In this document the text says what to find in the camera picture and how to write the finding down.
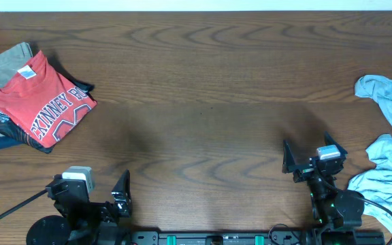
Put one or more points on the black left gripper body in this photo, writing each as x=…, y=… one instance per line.
x=99, y=212

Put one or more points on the black orange patterned shirt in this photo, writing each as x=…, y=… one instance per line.
x=14, y=132

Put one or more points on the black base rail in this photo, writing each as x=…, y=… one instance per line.
x=281, y=236

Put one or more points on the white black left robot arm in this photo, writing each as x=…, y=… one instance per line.
x=81, y=221

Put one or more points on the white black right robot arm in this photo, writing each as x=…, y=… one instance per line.
x=338, y=212

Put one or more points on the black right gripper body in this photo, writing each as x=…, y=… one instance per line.
x=301, y=176

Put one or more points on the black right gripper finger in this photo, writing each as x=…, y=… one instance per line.
x=330, y=141
x=289, y=165

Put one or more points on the red t-shirt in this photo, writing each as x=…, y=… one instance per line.
x=43, y=103

